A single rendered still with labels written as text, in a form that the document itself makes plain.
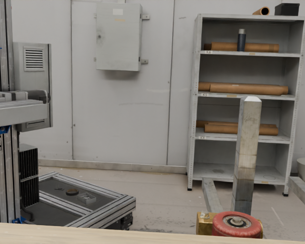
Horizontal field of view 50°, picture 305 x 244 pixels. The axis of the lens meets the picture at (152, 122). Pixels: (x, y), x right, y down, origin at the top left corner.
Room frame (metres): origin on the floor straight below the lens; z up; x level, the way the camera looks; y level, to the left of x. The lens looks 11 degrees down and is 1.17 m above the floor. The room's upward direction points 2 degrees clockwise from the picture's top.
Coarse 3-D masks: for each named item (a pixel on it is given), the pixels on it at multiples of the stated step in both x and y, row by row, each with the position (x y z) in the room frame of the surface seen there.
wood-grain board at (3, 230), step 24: (0, 240) 0.44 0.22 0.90; (24, 240) 0.44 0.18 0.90; (48, 240) 0.45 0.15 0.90; (72, 240) 0.45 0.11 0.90; (96, 240) 0.45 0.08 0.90; (120, 240) 0.45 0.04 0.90; (144, 240) 0.46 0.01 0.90; (168, 240) 0.46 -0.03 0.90; (192, 240) 0.46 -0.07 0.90; (216, 240) 0.46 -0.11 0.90; (240, 240) 0.47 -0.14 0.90; (264, 240) 0.47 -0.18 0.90
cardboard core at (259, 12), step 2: (260, 8) 2.93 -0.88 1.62; (262, 8) 2.87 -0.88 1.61; (264, 8) 2.91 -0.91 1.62; (266, 8) 2.89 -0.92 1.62; (268, 8) 2.87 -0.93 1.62; (258, 10) 2.97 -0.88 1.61; (260, 10) 2.87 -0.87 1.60; (262, 10) 3.00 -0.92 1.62; (264, 10) 2.97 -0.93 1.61; (266, 10) 2.92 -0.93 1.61; (268, 10) 2.88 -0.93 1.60; (254, 12) 3.12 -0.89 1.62; (256, 12) 3.01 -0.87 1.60; (258, 12) 2.93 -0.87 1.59; (260, 12) 2.87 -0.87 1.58; (262, 12) 3.05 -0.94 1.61; (264, 12) 2.99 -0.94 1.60; (266, 12) 2.94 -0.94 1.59; (268, 12) 2.88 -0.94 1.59; (252, 14) 3.16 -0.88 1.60; (254, 14) 3.07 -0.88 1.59; (256, 14) 3.00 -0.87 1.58; (258, 14) 2.94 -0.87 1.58; (260, 14) 2.87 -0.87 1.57; (262, 14) 3.06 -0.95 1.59; (264, 14) 2.99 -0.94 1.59; (266, 14) 2.92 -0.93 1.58; (268, 14) 2.87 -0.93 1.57
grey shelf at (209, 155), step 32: (224, 32) 3.24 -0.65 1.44; (256, 32) 3.23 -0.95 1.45; (288, 32) 3.21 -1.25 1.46; (224, 64) 3.24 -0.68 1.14; (256, 64) 3.22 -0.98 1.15; (288, 64) 3.13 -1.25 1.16; (192, 96) 2.97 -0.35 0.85; (224, 96) 2.81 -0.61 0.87; (288, 96) 2.79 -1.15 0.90; (192, 128) 2.82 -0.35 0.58; (288, 128) 2.94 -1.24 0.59; (192, 160) 2.82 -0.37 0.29; (224, 160) 3.24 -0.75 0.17; (256, 160) 3.22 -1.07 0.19; (288, 160) 2.78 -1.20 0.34
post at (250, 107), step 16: (256, 96) 0.65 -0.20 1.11; (240, 112) 0.66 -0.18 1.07; (256, 112) 0.64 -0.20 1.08; (240, 128) 0.65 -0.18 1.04; (256, 128) 0.64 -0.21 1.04; (240, 144) 0.64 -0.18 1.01; (256, 144) 0.64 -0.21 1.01; (240, 160) 0.64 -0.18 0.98; (240, 176) 0.64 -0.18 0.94; (240, 192) 0.64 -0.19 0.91; (240, 208) 0.64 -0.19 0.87
